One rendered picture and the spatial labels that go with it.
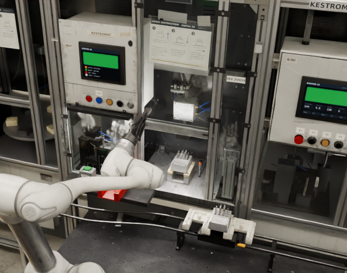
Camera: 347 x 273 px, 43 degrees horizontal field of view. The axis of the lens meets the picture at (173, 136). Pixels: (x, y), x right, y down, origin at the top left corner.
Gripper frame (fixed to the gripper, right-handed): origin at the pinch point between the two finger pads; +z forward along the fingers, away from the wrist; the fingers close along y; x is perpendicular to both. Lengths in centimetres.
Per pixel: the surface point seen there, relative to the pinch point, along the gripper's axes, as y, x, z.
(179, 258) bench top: -63, -24, -43
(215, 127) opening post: -11.9, -32.7, 8.8
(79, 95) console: 3.7, 40.7, 0.9
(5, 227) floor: -126, 149, -43
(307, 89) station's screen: 10, -75, 23
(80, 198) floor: -153, 120, 12
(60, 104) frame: -2, 55, -3
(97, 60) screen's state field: 22.8, 26.5, 9.5
